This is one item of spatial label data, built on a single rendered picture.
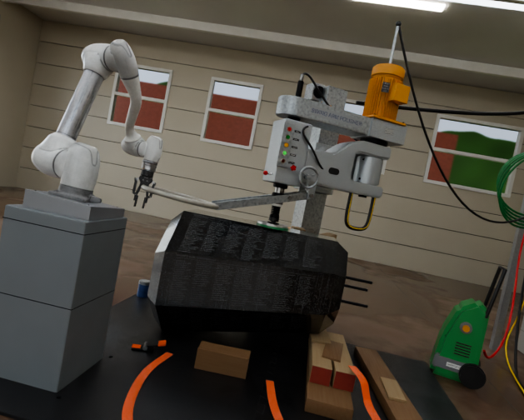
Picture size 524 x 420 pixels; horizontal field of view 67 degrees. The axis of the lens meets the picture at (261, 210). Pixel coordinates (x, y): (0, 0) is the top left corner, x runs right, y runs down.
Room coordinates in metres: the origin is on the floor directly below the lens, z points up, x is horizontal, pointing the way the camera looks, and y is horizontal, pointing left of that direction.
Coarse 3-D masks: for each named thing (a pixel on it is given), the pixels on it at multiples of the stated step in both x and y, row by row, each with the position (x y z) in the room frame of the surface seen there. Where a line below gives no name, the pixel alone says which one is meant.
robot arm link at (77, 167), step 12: (72, 144) 1.93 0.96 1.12; (84, 144) 1.92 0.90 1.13; (60, 156) 1.92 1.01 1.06; (72, 156) 1.89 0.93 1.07; (84, 156) 1.90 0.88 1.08; (96, 156) 1.95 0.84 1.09; (60, 168) 1.91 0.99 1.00; (72, 168) 1.88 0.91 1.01; (84, 168) 1.89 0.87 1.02; (96, 168) 1.94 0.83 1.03; (72, 180) 1.88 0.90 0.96; (84, 180) 1.90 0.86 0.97; (96, 180) 1.97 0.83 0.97
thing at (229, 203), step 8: (288, 192) 2.78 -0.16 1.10; (296, 192) 2.80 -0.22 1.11; (304, 192) 2.70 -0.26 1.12; (216, 200) 2.61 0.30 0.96; (224, 200) 2.62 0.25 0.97; (232, 200) 2.64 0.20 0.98; (240, 200) 2.55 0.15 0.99; (248, 200) 2.57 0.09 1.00; (256, 200) 2.59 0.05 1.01; (264, 200) 2.61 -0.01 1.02; (272, 200) 2.63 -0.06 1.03; (280, 200) 2.65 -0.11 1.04; (288, 200) 2.67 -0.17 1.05; (296, 200) 2.69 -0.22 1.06; (224, 208) 2.51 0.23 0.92
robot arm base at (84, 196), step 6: (60, 186) 1.90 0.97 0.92; (66, 186) 1.88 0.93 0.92; (48, 192) 1.86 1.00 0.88; (54, 192) 1.87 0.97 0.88; (60, 192) 1.87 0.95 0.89; (66, 192) 1.87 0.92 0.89; (72, 192) 1.88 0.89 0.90; (78, 192) 1.89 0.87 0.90; (84, 192) 1.91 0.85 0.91; (90, 192) 1.94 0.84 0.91; (72, 198) 1.87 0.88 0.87; (78, 198) 1.87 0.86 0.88; (84, 198) 1.88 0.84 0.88; (90, 198) 1.94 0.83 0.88; (96, 198) 1.94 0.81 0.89
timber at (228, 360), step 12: (204, 348) 2.21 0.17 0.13; (216, 348) 2.25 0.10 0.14; (228, 348) 2.28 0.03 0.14; (204, 360) 2.20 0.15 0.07; (216, 360) 2.20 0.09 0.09; (228, 360) 2.20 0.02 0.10; (240, 360) 2.19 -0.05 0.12; (216, 372) 2.20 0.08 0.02; (228, 372) 2.20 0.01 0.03; (240, 372) 2.19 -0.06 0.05
